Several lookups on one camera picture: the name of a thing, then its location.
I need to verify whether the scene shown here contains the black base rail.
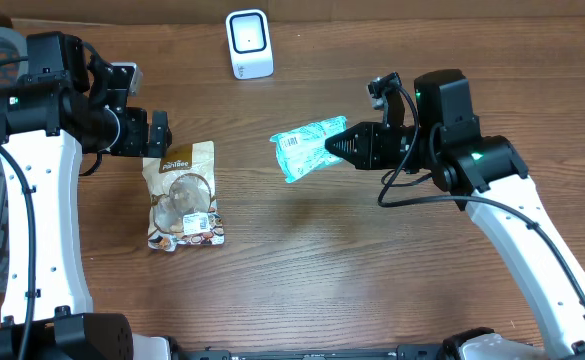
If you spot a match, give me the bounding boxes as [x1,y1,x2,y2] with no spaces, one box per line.
[171,344,458,360]

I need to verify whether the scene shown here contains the large teal wipes pack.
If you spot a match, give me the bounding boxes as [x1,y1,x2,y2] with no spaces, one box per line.
[269,116,347,183]

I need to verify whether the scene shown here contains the brown white snack pouch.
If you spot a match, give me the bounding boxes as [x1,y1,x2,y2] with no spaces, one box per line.
[142,141,225,252]

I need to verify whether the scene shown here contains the white barcode scanner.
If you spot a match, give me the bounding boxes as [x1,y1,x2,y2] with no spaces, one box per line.
[225,9,274,80]

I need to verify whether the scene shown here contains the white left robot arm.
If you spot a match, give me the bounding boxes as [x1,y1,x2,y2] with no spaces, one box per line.
[0,32,174,359]

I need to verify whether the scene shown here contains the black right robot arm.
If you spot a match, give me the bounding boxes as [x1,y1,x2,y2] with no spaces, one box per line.
[325,69,585,359]

